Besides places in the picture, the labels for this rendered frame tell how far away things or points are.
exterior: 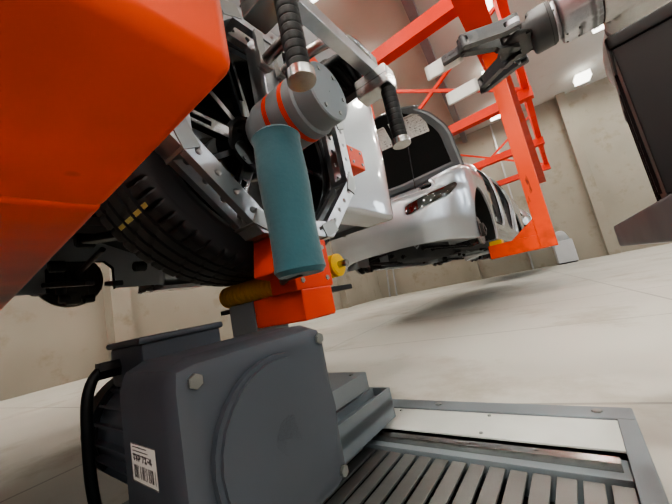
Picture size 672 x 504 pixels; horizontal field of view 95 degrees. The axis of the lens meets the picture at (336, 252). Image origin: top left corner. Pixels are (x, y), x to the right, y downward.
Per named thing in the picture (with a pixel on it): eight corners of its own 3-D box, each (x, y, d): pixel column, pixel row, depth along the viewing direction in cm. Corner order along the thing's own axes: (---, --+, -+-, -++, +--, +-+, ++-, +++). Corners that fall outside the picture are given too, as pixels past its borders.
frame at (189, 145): (350, 245, 94) (316, 86, 102) (368, 239, 90) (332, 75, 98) (162, 240, 51) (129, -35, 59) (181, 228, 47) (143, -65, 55)
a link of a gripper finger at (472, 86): (475, 76, 69) (476, 78, 69) (445, 94, 73) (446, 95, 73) (479, 88, 68) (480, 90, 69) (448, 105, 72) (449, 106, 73)
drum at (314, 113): (290, 170, 81) (281, 121, 83) (356, 131, 68) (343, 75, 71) (245, 157, 70) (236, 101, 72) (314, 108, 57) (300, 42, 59)
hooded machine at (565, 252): (577, 261, 1162) (567, 229, 1180) (580, 261, 1116) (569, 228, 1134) (557, 264, 1192) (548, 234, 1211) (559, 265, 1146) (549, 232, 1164)
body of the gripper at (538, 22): (560, 24, 51) (499, 59, 56) (561, 51, 58) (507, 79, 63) (547, -14, 52) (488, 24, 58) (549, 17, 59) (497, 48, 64)
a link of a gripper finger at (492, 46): (517, 52, 58) (521, 46, 57) (460, 61, 58) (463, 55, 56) (511, 34, 59) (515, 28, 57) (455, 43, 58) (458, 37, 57)
